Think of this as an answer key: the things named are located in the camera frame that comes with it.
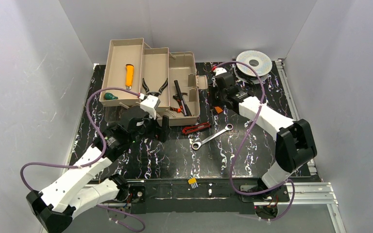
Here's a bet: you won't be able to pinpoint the orange hex key set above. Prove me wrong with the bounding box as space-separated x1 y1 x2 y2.
212 106 223 115

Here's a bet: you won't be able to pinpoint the red utility knife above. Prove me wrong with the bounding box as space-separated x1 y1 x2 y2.
182 122 211 135

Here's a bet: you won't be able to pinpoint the orange handled pliers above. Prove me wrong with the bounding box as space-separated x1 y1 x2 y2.
170 95 187 117

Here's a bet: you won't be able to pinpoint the yellow black screwdriver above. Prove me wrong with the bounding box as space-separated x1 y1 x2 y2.
174 80 192 116

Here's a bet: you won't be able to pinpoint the silver combination wrench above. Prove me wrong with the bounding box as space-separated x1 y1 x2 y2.
191 124 234 150

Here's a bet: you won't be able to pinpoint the black grey wire stripper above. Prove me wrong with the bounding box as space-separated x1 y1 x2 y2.
141 78 169 97

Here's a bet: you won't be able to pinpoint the green stubby screwdriver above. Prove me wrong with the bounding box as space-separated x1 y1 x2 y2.
103 92 118 100

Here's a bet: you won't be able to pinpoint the yellow utility knife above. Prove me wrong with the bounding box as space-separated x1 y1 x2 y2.
125 64 135 90

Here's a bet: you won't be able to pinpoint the beige plastic tool box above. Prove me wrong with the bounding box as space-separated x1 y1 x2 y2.
99 38 207 126

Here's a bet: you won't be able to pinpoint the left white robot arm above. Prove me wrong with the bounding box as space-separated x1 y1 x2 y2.
26 106 169 233

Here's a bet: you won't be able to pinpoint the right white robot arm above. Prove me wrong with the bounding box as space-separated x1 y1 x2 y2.
208 68 317 195

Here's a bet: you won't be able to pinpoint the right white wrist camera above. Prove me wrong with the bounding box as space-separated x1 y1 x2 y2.
212 67 227 76

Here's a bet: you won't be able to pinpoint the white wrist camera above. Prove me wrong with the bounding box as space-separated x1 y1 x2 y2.
139 93 160 119
212 67 227 76

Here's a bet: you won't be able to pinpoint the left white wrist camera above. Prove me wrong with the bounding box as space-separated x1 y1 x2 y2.
139 93 160 119

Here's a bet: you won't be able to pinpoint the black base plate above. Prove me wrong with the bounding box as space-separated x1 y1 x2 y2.
127 179 290 215

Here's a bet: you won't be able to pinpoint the aluminium frame rail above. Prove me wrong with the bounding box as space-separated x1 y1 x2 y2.
40 59 346 233

